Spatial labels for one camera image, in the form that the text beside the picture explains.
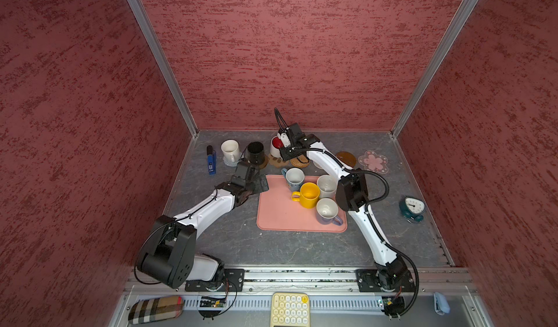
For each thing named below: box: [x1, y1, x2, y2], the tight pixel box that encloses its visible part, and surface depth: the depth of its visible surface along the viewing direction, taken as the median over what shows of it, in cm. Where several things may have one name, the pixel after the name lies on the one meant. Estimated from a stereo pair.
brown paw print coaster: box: [268, 154, 291, 168], surface depth 109 cm
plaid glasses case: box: [127, 295, 184, 325], surface depth 68 cm
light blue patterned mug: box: [281, 166, 306, 192], surface depth 94 cm
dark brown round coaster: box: [258, 154, 270, 170], surface depth 108 cm
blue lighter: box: [206, 144, 218, 176], surface depth 108 cm
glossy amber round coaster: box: [335, 151, 357, 168], surface depth 112 cm
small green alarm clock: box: [398, 195, 426, 224], surface depth 89 cm
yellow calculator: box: [270, 292, 311, 327], surface depth 68 cm
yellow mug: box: [290, 181, 321, 210], surface depth 90 cm
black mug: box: [244, 140, 266, 165], surface depth 102 cm
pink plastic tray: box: [256, 174, 349, 233], surface depth 92 cm
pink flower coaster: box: [358, 149, 389, 174], surface depth 111 cm
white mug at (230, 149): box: [220, 138, 241, 163], surface depth 104 cm
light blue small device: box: [433, 291, 451, 317], surface depth 70 cm
